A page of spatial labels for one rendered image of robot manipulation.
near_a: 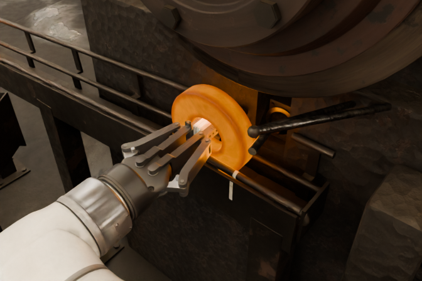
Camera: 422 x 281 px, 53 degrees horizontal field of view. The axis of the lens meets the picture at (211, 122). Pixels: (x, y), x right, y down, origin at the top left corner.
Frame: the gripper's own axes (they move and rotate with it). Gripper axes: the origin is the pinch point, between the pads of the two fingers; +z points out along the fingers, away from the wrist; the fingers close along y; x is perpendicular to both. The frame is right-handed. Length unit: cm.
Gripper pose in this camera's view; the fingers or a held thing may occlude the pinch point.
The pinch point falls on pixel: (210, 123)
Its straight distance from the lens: 68.0
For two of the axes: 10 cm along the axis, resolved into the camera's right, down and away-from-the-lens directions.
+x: -0.3, -7.7, -6.4
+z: 6.4, -5.1, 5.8
